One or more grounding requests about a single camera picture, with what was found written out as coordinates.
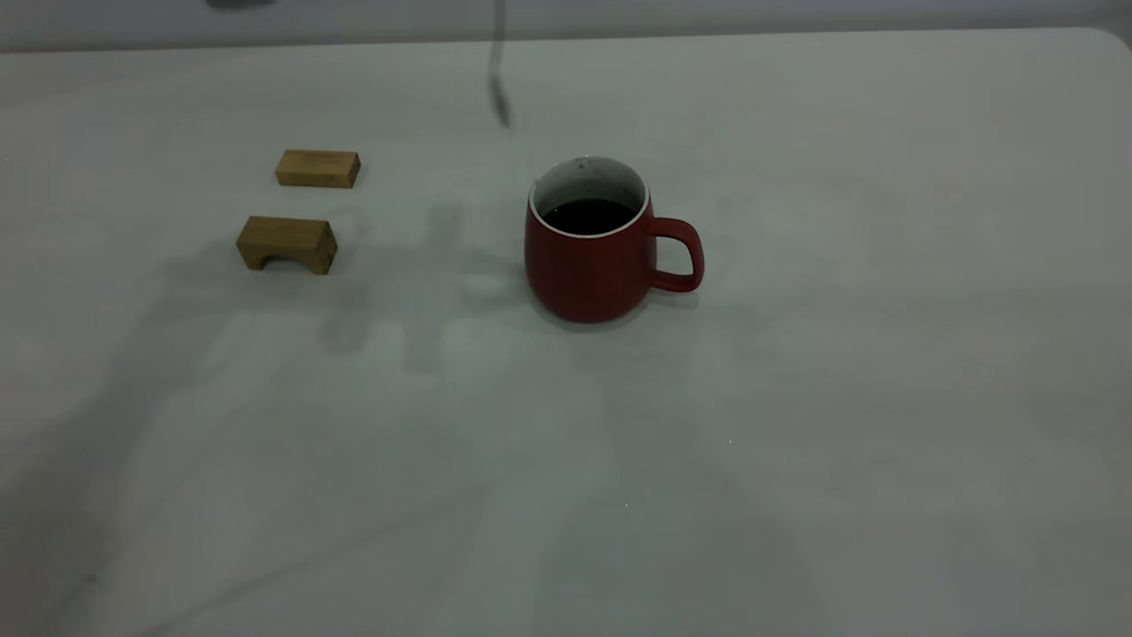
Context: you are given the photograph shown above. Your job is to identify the spoon with light blue handle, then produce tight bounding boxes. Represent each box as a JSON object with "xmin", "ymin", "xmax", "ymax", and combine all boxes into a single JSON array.
[{"xmin": 489, "ymin": 0, "xmax": 514, "ymax": 129}]

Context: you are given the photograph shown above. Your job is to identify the wooden block with arch cutout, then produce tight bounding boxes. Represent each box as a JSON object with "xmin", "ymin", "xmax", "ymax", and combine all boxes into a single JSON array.
[{"xmin": 236, "ymin": 215, "xmax": 339, "ymax": 276}]

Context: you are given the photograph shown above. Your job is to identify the dark coffee liquid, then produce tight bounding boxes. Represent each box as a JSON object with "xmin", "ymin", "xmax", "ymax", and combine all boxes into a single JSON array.
[{"xmin": 542, "ymin": 199, "xmax": 638, "ymax": 236}]

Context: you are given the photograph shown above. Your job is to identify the red ceramic mug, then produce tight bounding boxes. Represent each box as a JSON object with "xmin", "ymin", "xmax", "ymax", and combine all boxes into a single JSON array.
[{"xmin": 524, "ymin": 157, "xmax": 706, "ymax": 324}]

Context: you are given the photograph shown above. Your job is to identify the flat rectangular wooden block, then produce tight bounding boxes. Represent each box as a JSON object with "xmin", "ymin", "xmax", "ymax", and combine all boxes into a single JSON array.
[{"xmin": 275, "ymin": 149, "xmax": 362, "ymax": 189}]

